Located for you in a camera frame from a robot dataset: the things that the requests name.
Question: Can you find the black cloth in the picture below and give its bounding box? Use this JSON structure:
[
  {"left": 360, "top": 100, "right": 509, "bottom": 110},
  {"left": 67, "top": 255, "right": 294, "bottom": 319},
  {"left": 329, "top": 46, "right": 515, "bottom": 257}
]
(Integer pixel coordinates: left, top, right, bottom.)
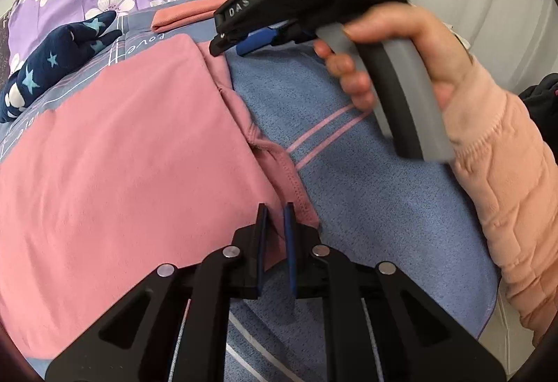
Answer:
[{"left": 519, "top": 72, "right": 558, "bottom": 113}]

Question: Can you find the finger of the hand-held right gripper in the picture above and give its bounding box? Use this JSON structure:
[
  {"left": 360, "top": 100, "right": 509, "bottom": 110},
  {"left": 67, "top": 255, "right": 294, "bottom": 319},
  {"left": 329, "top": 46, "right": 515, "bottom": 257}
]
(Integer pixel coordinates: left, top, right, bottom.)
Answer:
[
  {"left": 209, "top": 0, "right": 282, "bottom": 58},
  {"left": 236, "top": 25, "right": 315, "bottom": 57}
]

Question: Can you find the navy star-print blanket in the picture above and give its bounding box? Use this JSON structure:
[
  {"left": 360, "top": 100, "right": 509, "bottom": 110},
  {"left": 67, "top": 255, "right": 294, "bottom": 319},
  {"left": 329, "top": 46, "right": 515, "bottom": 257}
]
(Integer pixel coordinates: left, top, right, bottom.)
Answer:
[{"left": 0, "top": 11, "right": 123, "bottom": 123}]

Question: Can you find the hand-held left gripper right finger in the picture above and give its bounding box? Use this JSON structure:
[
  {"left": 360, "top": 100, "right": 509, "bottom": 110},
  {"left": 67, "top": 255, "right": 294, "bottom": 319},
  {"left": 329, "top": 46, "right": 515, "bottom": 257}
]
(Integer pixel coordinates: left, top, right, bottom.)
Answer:
[{"left": 283, "top": 203, "right": 507, "bottom": 382}]

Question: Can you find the folded orange cloth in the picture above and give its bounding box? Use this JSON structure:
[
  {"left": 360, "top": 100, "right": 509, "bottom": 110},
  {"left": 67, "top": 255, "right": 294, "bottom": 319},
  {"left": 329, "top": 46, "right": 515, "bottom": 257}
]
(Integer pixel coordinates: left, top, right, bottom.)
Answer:
[{"left": 150, "top": 0, "right": 245, "bottom": 34}]

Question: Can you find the blue plaid bed sheet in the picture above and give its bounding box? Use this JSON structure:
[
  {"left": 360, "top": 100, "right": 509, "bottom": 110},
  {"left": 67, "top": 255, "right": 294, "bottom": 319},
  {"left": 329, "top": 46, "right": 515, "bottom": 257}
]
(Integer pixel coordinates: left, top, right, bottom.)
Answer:
[{"left": 0, "top": 0, "right": 500, "bottom": 382}]

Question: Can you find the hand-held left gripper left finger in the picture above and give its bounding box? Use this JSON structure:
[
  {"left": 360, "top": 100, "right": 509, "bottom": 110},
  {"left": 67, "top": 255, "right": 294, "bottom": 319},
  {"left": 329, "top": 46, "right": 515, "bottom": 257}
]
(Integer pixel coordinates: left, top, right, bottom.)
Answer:
[{"left": 46, "top": 203, "right": 269, "bottom": 382}]

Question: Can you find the person's right hand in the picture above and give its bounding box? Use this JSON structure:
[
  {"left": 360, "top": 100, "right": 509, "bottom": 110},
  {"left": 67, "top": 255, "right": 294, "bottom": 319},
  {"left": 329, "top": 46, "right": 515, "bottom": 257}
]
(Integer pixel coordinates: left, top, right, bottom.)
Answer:
[{"left": 314, "top": 5, "right": 474, "bottom": 113}]

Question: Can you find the pink long-sleeve shirt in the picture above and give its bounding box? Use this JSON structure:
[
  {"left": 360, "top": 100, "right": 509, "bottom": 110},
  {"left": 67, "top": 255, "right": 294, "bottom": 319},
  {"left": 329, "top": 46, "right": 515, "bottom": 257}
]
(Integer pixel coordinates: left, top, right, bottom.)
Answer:
[{"left": 0, "top": 33, "right": 321, "bottom": 365}]

